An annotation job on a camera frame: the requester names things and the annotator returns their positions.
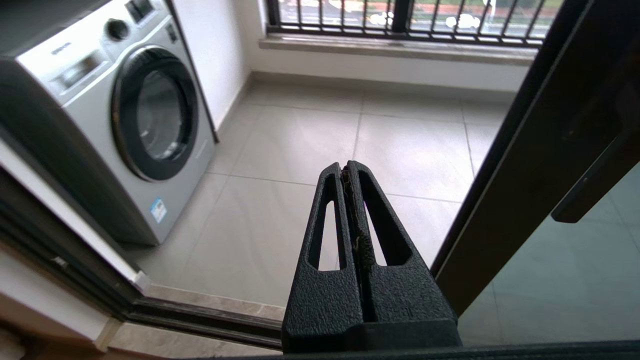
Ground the black balcony railing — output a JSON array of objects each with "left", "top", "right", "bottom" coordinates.
[{"left": 277, "top": 0, "right": 548, "bottom": 47}]

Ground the dark outer door frame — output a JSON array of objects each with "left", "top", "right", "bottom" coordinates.
[{"left": 0, "top": 167, "right": 283, "bottom": 351}]

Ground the dark balcony window frame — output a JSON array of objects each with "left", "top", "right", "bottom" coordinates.
[{"left": 263, "top": 0, "right": 548, "bottom": 47}]

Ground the dark framed sliding glass door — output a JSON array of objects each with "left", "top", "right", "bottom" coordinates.
[{"left": 431, "top": 0, "right": 640, "bottom": 346}]

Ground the silver front-load washing machine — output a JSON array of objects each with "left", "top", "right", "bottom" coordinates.
[{"left": 0, "top": 0, "right": 221, "bottom": 247}]

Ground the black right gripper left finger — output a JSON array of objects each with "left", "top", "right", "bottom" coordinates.
[{"left": 281, "top": 161, "right": 368, "bottom": 353}]

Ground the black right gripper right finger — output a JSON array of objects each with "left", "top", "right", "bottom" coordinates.
[{"left": 345, "top": 160, "right": 461, "bottom": 325}]

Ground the grey stone balcony sill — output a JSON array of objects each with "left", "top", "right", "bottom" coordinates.
[{"left": 258, "top": 34, "right": 538, "bottom": 67}]

